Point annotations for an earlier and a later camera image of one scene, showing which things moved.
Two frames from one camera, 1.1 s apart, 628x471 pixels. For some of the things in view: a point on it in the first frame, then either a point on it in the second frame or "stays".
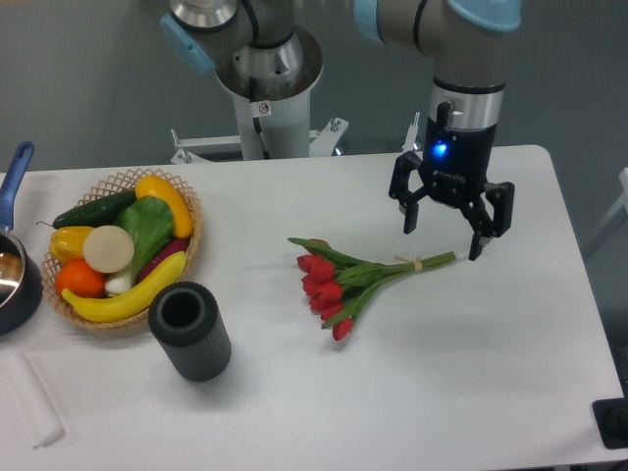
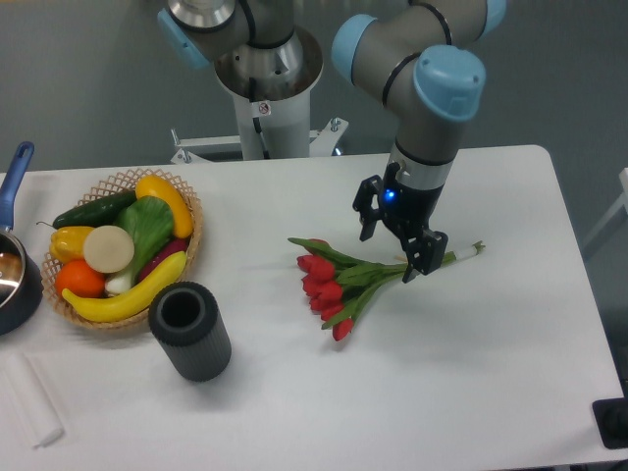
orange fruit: [78, 277] stays
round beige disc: [108, 249] stays
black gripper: [456, 162] -> [406, 210]
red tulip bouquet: [337, 285] stays
